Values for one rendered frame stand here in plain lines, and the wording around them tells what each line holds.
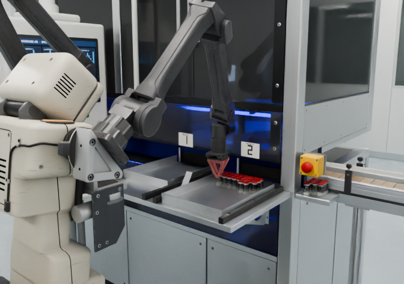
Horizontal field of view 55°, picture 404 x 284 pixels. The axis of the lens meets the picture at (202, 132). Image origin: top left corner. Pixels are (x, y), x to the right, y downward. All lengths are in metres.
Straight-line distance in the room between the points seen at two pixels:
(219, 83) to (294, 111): 0.32
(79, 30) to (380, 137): 4.96
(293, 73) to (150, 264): 1.26
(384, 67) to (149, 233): 4.67
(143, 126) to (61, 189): 0.27
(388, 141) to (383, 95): 0.65
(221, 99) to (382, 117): 4.90
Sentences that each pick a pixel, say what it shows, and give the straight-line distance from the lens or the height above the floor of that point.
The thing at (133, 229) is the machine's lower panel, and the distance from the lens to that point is 2.17.
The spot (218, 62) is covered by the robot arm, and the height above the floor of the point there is 1.36.
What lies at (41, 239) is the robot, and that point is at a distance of 1.05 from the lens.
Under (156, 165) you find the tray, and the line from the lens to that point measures 1.82.
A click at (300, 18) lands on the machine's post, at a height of 1.51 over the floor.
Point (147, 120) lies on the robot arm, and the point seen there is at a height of 1.23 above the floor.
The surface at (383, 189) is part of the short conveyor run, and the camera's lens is 1.51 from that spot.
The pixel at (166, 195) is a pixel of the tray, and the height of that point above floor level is 0.91.
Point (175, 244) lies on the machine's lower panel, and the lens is 1.98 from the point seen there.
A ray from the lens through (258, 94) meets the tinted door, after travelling 1.52.
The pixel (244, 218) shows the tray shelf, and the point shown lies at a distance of 1.26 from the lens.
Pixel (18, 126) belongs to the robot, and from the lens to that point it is 0.94.
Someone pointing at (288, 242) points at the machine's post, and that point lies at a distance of 1.59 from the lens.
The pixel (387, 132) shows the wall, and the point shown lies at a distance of 6.12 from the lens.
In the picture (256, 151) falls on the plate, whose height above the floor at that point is 1.02.
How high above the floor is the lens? 1.36
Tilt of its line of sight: 10 degrees down
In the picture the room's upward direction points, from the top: straight up
